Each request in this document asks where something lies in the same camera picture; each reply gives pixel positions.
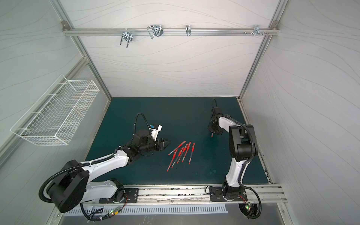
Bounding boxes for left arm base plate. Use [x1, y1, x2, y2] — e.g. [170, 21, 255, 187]
[99, 188, 139, 204]

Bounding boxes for right base cable loop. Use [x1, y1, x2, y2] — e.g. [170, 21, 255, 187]
[238, 185, 262, 219]

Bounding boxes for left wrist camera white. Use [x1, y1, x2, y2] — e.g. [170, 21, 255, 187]
[149, 124, 162, 141]

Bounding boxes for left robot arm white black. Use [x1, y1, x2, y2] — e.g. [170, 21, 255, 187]
[38, 129, 171, 213]

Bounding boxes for white slotted cable duct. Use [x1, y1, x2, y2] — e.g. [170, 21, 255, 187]
[64, 204, 228, 216]

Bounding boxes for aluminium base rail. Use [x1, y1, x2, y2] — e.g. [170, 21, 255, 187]
[67, 184, 288, 207]

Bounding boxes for metal U-bolt clamp middle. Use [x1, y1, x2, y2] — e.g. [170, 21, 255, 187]
[147, 24, 164, 39]

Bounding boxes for left base cable bundle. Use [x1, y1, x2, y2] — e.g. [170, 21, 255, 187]
[80, 193, 128, 222]

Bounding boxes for metal u-bolt clamp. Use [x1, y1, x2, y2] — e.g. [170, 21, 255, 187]
[147, 24, 164, 39]
[120, 30, 133, 48]

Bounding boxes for metal U-bolt clamp left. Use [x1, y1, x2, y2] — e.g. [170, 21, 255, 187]
[120, 30, 133, 48]

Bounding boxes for metal bolt clamp right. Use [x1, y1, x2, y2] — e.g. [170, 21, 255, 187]
[244, 25, 269, 36]

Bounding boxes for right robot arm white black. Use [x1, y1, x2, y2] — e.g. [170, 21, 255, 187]
[208, 106, 258, 199]

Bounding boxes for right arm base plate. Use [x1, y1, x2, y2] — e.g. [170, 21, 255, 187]
[205, 186, 248, 202]

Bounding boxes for small metal bracket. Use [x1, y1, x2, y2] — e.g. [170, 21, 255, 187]
[185, 25, 191, 37]

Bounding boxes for aluminium crossbar rail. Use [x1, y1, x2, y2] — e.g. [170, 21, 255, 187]
[63, 27, 280, 37]

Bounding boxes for white wire basket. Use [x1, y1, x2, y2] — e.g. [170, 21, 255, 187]
[10, 75, 99, 146]

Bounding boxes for green table mat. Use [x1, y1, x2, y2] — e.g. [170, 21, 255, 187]
[87, 97, 232, 185]

